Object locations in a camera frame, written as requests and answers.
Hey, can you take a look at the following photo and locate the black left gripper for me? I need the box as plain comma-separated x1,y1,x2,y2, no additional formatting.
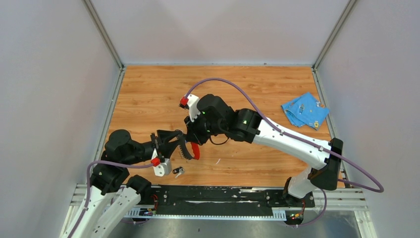
122,129,183,166

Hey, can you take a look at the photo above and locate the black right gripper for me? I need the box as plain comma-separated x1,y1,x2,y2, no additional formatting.
184,110,225,147

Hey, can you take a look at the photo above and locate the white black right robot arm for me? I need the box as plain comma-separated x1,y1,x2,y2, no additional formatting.
180,94,343,207

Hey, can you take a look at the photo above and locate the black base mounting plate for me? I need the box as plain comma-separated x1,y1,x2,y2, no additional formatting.
140,185,315,216

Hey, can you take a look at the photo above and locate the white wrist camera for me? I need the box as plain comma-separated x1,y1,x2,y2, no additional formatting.
180,94,201,122
151,149,172,177

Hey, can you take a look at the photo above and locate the keyring holder with red handle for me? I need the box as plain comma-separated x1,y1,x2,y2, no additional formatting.
177,134,201,161

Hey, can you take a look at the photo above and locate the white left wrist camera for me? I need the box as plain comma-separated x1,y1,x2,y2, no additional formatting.
151,149,172,177

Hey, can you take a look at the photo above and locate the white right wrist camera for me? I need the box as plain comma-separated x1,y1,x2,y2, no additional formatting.
180,94,201,122

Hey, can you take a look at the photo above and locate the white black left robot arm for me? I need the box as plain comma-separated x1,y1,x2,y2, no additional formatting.
62,129,185,238

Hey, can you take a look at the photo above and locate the blue patterned cloth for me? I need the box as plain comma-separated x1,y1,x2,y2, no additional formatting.
281,92,329,130

